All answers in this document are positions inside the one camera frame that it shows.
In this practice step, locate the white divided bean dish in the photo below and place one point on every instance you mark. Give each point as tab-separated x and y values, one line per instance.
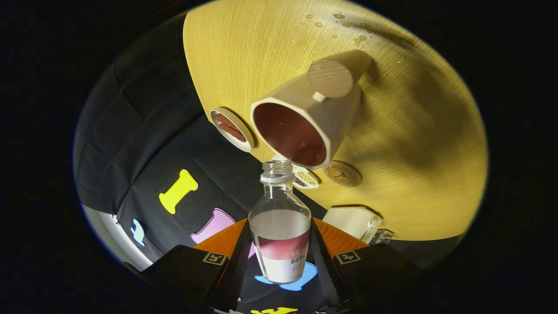
307	179

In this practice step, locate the round brown coaster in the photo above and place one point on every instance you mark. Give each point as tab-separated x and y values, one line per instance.
343	174

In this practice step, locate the clear juice bottle pink label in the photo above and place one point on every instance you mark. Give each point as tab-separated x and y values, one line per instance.
279	226

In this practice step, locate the red meat piece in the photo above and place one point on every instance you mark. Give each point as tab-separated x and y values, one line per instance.
233	131
224	120

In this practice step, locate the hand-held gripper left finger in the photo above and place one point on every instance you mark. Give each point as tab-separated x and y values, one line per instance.
239	270

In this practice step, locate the white toaster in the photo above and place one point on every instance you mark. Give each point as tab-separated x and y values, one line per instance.
348	220

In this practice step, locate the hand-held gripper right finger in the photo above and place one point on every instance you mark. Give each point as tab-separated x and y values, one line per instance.
322	270

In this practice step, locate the white round plate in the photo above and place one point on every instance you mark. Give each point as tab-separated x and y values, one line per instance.
218	126

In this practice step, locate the wooden table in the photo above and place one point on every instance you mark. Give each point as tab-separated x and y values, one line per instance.
436	174

